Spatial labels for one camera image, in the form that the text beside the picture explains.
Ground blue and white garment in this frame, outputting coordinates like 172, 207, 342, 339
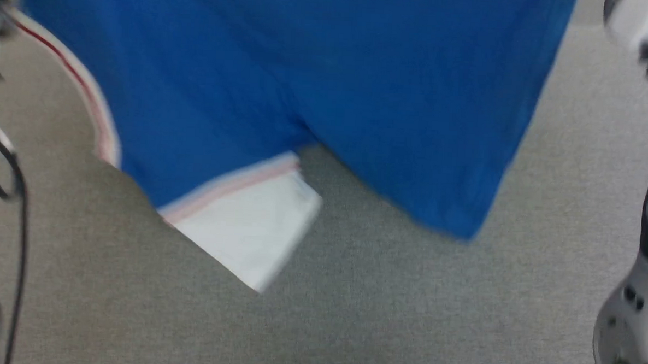
0, 0, 579, 308

